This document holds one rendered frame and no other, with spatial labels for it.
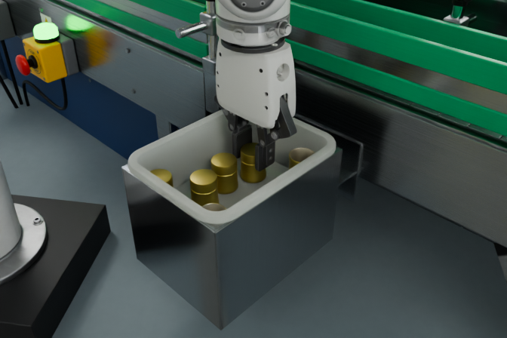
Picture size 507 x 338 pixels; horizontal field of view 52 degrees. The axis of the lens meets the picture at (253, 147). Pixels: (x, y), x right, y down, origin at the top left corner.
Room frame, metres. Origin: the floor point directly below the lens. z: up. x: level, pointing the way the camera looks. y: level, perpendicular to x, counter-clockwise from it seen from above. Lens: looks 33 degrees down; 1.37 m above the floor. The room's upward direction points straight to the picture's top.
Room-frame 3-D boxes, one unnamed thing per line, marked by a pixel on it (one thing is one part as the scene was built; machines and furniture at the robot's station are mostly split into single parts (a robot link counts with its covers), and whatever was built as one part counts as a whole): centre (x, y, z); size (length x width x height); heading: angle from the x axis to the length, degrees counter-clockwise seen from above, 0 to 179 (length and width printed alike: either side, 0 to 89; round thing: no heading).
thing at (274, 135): (0.56, -0.02, 1.00); 0.03 x 0.03 x 0.07; 46
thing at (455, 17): (0.67, -0.28, 1.11); 0.07 x 0.04 x 0.13; 136
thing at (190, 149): (0.54, 0.02, 0.97); 0.22 x 0.17 x 0.09; 136
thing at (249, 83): (0.58, 0.00, 1.09); 0.10 x 0.07 x 0.11; 46
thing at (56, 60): (0.94, 0.39, 0.96); 0.07 x 0.07 x 0.07; 46
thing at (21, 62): (0.91, 0.42, 0.96); 0.04 x 0.03 x 0.04; 46
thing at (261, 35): (0.58, 0.00, 1.16); 0.09 x 0.08 x 0.03; 46
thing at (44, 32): (0.95, 0.39, 1.01); 0.04 x 0.04 x 0.03
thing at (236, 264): (0.56, 0.00, 0.92); 0.27 x 0.17 x 0.15; 136
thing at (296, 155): (0.57, -0.06, 0.96); 0.04 x 0.04 x 0.04
